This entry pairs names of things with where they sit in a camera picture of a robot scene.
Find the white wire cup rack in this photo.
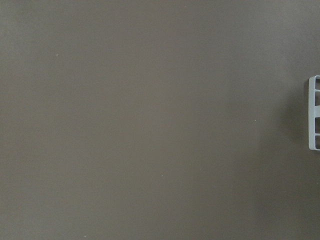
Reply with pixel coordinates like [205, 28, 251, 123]
[308, 75, 320, 151]

